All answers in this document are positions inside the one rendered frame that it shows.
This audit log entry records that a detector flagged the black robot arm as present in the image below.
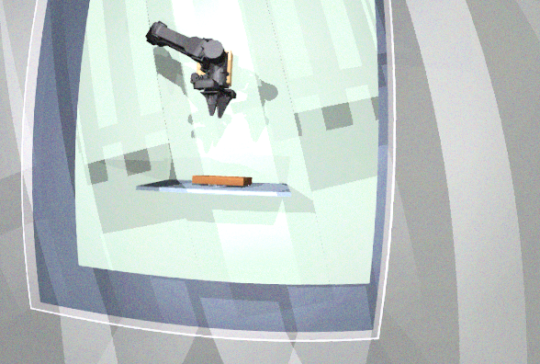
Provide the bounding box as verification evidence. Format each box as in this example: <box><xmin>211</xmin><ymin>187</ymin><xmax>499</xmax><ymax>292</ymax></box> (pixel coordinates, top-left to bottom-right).
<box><xmin>145</xmin><ymin>20</ymin><xmax>229</xmax><ymax>89</ymax></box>

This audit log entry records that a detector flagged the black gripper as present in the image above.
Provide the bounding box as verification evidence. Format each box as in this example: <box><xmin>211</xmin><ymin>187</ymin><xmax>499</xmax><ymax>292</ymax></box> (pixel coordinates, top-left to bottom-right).
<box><xmin>195</xmin><ymin>65</ymin><xmax>237</xmax><ymax>119</ymax></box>

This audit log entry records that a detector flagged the brown wooden picture frame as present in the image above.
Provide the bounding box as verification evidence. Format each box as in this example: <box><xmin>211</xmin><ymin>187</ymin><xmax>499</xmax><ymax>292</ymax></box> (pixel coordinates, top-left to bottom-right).
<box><xmin>192</xmin><ymin>176</ymin><xmax>253</xmax><ymax>187</ymax></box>

